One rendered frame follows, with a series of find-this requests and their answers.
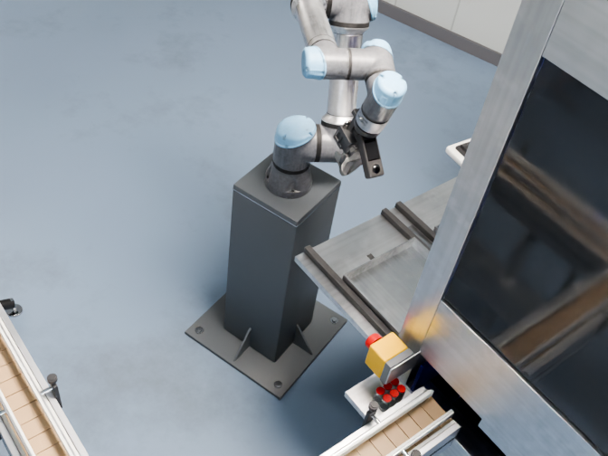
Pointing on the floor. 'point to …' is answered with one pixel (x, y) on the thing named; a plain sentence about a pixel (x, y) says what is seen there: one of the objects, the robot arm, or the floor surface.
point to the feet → (11, 308)
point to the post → (480, 165)
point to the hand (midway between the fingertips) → (346, 174)
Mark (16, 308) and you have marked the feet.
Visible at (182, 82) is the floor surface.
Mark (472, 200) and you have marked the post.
